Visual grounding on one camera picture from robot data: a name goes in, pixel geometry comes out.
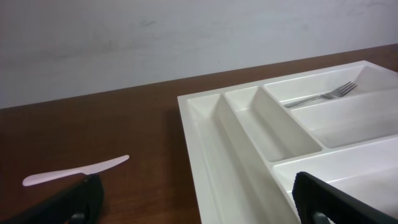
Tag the white plastic cutlery tray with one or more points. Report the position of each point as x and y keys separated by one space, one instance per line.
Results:
x=245 y=147

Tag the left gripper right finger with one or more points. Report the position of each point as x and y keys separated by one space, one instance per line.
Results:
x=319 y=202

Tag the short metal fork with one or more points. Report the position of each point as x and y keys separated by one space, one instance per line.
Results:
x=337 y=93

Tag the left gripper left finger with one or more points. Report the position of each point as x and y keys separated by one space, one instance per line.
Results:
x=80 y=203

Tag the white plastic knife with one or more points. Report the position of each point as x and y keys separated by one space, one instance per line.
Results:
x=87 y=170

